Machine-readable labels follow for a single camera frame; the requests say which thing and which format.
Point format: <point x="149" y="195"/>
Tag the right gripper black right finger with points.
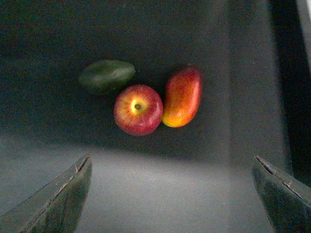
<point x="287" y="201"/>

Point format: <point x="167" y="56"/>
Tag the red yellow mango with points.
<point x="182" y="97"/>

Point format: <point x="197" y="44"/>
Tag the green avocado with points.
<point x="106" y="76"/>

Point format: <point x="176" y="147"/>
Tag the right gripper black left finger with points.
<point x="54" y="208"/>

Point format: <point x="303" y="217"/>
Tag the black front display tray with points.
<point x="270" y="84"/>

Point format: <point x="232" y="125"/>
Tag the red apple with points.
<point x="138" y="110"/>

